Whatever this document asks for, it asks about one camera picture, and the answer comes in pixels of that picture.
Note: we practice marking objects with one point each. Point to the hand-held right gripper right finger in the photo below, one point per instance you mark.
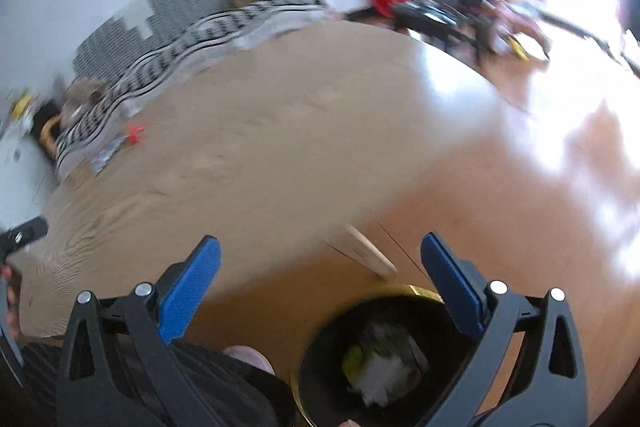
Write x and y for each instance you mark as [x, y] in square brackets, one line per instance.
[450, 287]

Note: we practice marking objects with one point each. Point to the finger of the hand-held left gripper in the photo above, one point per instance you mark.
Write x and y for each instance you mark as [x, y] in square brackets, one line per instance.
[25, 234]
[11, 354]

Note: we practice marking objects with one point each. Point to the yellow floor object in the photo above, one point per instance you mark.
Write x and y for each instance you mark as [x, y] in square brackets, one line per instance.
[517, 47]

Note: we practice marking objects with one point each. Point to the red wrapper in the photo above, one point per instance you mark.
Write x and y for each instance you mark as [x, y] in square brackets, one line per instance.
[135, 133]

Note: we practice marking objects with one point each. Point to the beige plush toy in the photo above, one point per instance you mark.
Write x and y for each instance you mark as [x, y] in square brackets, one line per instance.
[85, 99]

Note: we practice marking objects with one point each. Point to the round beige rug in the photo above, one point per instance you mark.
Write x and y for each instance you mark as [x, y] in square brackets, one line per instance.
[300, 132]

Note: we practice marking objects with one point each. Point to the pale flat stick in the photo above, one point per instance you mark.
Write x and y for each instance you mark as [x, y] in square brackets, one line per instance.
[362, 252]

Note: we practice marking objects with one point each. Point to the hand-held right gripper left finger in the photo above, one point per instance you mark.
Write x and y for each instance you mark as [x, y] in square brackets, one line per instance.
[192, 292]

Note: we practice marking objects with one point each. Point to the white crumpled paper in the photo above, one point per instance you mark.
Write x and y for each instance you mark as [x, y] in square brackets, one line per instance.
[385, 374]

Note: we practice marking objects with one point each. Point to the person's dark striped pants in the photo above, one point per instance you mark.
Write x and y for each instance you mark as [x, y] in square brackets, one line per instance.
[225, 387]

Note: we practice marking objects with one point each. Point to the black trash bin gold rim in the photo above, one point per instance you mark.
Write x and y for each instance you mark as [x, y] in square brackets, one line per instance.
[327, 357]

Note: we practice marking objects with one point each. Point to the yellow item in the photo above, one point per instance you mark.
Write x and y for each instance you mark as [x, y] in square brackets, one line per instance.
[22, 106]

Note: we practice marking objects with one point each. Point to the black side table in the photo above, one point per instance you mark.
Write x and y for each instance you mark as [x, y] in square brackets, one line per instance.
[430, 22]

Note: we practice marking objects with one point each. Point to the clear plastic wrapper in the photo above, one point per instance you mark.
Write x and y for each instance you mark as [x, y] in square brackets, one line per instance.
[107, 153]

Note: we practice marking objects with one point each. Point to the white cabinet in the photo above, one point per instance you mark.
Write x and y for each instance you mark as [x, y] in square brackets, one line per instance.
[20, 177]

